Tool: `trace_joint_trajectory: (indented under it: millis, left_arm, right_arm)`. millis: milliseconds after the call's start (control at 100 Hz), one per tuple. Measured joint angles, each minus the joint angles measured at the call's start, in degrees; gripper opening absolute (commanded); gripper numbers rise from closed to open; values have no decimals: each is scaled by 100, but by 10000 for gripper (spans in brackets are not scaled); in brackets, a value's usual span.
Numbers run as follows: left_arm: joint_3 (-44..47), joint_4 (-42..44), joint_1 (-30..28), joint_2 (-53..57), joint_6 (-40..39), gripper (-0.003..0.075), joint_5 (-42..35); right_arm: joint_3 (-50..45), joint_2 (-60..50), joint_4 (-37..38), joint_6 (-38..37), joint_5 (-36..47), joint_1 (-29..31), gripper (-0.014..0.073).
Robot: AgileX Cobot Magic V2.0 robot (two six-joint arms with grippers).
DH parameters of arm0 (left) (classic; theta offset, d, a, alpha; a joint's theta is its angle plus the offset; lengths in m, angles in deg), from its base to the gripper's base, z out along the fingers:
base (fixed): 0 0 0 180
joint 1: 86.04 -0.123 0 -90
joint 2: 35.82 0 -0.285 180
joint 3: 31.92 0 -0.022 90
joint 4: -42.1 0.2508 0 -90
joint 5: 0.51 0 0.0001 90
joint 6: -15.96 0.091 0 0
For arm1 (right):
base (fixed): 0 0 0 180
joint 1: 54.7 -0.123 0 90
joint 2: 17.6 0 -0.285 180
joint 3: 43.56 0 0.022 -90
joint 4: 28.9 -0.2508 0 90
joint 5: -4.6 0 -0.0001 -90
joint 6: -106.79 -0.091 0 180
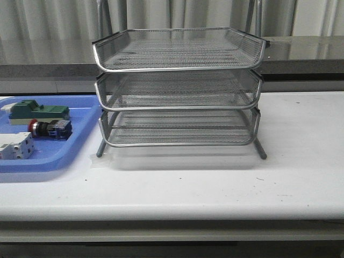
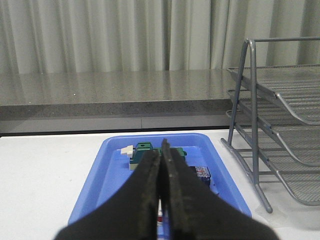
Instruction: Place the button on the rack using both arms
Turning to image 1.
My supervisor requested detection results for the silver mesh tray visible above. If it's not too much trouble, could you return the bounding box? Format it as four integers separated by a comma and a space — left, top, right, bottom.
92, 27, 267, 73
99, 108, 261, 147
95, 69, 263, 111

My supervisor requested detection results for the red emergency stop push button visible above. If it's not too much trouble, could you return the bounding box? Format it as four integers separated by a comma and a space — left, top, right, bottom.
27, 119, 73, 140

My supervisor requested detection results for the silver mesh bottom tray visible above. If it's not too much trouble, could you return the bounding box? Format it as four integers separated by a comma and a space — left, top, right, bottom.
99, 108, 261, 147

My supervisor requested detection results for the silver mesh top tray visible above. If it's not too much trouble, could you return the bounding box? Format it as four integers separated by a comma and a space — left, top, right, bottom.
92, 27, 267, 73

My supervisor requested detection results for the blue plastic tray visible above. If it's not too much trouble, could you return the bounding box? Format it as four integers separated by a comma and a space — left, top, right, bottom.
1, 95, 101, 173

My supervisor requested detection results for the dark stone back counter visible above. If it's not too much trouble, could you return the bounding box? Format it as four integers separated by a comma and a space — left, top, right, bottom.
1, 36, 343, 81

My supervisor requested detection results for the grey metal rack frame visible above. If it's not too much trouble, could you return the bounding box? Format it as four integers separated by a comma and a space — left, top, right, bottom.
96, 0, 268, 160

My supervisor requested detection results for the green and beige switch block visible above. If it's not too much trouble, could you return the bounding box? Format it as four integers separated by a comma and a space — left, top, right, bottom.
1, 99, 70, 125

